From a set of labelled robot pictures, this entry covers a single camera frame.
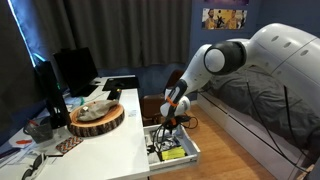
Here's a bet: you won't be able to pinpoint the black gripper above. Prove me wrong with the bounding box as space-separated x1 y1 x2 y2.
163 115 191 130

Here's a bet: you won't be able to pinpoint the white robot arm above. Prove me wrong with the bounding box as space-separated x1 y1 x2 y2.
160 23 320 120

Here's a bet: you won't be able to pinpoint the white open drawer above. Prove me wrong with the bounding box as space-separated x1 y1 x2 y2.
144 125 200 174

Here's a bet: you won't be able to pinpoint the yellow box in drawer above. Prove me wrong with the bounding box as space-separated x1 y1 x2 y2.
161 146 186 160

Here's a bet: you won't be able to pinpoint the black item in drawer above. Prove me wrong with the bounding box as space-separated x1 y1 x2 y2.
147 145 157 154

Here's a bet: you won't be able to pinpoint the brown leather chair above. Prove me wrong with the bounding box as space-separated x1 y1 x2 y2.
140 70 184 126

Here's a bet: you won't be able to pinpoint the round wooden log slab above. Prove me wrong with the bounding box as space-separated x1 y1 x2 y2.
67 104 125 137

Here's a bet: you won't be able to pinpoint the white desk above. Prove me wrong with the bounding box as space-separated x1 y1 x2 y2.
0 89 150 180

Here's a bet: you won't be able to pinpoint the black mouse pad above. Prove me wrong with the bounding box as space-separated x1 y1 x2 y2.
103 77 140 91

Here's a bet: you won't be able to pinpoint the black smartphone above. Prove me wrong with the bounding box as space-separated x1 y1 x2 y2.
107 88 122 100

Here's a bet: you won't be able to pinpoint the grey cap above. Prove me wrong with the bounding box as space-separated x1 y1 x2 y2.
77 100 118 122

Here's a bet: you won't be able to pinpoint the bed with grey blanket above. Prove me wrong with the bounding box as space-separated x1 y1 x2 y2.
197 67 320 180

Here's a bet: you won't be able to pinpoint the dark grey curtain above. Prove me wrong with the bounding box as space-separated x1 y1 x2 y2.
0 0 192 133

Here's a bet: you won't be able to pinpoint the black computer monitor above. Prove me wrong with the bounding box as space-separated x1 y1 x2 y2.
54 47 98 97

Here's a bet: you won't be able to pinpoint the zigzag patterned coaster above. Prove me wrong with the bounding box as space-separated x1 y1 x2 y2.
56 136 83 154

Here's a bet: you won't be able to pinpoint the black mesh pen cup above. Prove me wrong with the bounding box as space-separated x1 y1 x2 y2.
25 121 53 144

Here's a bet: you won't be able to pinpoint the black sunglasses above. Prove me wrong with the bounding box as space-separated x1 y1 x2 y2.
21 153 47 180

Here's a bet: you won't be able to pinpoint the basketball wall poster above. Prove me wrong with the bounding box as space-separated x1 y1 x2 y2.
201 8 247 30

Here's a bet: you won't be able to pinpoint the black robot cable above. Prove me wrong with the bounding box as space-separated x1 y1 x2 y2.
245 79 313 173

